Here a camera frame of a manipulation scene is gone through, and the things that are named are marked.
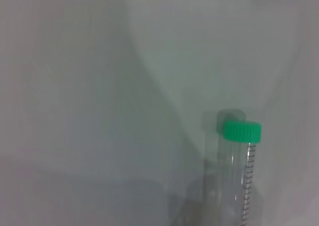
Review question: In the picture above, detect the clear test tube green cap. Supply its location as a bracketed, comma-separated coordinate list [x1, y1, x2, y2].
[216, 120, 262, 226]

